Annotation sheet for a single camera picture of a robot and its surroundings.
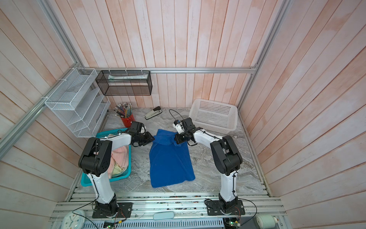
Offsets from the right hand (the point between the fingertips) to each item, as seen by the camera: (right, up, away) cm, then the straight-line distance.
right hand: (175, 138), depth 97 cm
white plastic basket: (+31, +15, +18) cm, 39 cm away
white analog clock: (-50, -38, -28) cm, 69 cm away
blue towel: (-3, -15, -6) cm, 17 cm away
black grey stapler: (-16, +20, +18) cm, 31 cm away
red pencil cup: (-35, +11, +6) cm, 37 cm away
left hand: (-15, -2, +2) cm, 16 cm away
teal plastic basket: (-47, -20, -22) cm, 56 cm away
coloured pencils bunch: (-37, +19, +3) cm, 42 cm away
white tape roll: (+43, -35, -33) cm, 64 cm away
